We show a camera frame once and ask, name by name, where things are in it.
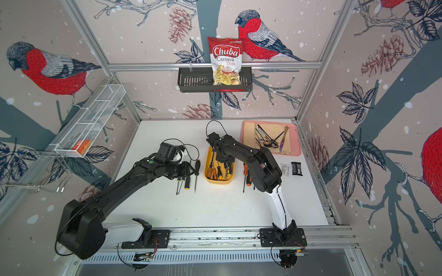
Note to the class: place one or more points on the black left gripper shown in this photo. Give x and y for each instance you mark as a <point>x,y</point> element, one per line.
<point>187,170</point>

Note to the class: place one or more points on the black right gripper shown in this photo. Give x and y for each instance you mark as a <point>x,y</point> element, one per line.
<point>228,161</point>

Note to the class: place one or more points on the yellow storage box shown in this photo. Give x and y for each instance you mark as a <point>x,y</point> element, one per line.
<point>216,172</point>

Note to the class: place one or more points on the black long screwdriver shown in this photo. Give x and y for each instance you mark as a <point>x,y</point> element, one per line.
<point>197,168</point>

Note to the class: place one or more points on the orange black large screwdriver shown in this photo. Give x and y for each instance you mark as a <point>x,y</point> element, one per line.
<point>245,174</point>

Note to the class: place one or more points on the small orange black screwdriver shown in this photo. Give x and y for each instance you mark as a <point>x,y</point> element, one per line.
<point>248,179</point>

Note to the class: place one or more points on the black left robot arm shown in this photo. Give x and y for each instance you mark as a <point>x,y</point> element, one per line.
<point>81,229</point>

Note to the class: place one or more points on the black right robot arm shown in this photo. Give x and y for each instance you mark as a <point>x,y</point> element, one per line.
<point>266,177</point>

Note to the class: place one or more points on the orange box in shelf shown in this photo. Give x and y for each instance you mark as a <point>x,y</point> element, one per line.
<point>82,146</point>

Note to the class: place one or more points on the black spoon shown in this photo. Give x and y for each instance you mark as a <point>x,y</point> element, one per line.
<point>260,139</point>

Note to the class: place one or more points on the beige tray liner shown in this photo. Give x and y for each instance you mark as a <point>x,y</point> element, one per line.
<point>273,132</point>

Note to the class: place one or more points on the pink tray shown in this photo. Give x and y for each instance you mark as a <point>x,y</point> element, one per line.
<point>295,143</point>

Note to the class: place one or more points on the clear small packet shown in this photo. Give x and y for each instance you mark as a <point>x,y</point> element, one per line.
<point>286,169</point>

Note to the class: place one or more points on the Chuba cassava chips bag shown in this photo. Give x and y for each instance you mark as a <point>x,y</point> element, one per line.
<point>226,60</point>

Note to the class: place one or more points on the wooden handled knife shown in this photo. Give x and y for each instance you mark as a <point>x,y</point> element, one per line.
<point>286,129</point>

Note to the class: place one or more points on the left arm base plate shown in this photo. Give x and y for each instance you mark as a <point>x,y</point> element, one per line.
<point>149,239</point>

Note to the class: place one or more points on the white wire wall shelf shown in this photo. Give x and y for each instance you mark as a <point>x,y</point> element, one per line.
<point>92,119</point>

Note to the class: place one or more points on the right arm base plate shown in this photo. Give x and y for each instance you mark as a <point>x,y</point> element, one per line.
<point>270,237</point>

